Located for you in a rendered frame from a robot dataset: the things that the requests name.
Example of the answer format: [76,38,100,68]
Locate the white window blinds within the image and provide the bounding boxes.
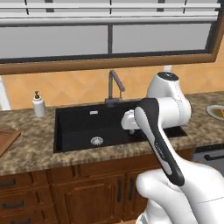
[0,0,221,27]

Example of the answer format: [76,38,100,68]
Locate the wooden cutting board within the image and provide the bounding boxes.
[0,129,22,158]

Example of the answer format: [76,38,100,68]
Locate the narrow wooden cupboard door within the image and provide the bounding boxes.
[122,169,151,222]

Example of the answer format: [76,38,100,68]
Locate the white plate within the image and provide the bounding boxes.
[206,104,224,122]

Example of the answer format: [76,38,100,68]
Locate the small wooden drawer front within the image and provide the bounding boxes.
[0,171,50,195]

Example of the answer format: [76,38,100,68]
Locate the wooden framed window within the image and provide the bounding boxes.
[0,0,224,75]

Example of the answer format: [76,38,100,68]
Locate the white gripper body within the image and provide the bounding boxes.
[121,109,142,131]

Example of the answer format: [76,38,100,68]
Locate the black dishwasher handle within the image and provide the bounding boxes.
[204,152,224,162]

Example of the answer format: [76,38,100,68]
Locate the wide wooden cupboard door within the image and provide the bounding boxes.
[52,173,127,224]

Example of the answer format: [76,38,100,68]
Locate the dark grey tap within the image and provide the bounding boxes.
[104,69,126,107]

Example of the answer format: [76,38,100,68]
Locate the wooden panel under sink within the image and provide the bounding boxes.
[76,153,165,179]

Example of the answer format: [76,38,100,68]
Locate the grey dishwasher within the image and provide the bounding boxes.
[192,143,224,178]

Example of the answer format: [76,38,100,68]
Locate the black cupboard door handle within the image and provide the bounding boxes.
[128,177,135,202]
[116,178,123,204]

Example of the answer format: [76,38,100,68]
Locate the white soap dispenser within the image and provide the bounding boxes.
[31,90,46,118]

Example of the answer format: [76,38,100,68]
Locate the black drawer handle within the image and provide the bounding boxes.
[2,199,25,210]
[10,217,32,224]
[0,178,18,188]

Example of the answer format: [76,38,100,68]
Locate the meat on plate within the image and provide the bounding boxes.
[214,107,224,118]

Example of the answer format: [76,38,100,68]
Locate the black kitchen sink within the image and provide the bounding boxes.
[52,100,188,154]

